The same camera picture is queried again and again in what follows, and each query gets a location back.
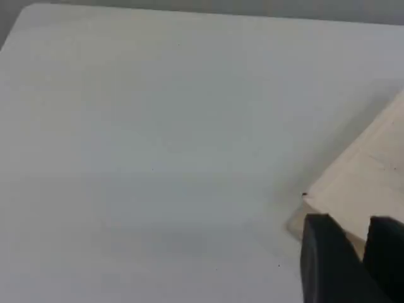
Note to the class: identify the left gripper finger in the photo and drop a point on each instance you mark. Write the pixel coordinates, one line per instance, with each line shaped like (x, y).
(328, 271)
(388, 252)

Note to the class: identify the white canvas bag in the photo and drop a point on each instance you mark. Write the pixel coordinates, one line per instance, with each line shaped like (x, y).
(363, 189)

